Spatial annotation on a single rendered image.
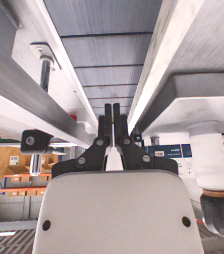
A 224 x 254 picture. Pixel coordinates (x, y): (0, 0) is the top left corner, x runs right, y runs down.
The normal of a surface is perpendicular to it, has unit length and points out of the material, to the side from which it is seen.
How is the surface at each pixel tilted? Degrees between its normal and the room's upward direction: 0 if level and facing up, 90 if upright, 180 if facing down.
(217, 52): 0
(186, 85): 90
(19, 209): 90
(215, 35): 0
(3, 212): 90
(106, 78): 0
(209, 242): 90
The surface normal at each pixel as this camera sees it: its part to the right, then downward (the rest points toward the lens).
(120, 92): 0.04, 0.97
